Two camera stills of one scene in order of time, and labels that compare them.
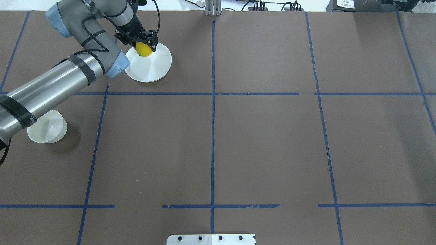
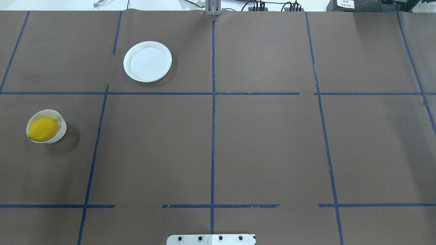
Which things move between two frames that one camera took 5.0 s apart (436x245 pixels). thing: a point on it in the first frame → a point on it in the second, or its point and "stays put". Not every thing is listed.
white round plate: (149, 68) stays put
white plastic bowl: (50, 128) stays put
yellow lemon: (143, 49) → (42, 128)
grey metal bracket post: (213, 7) stays put
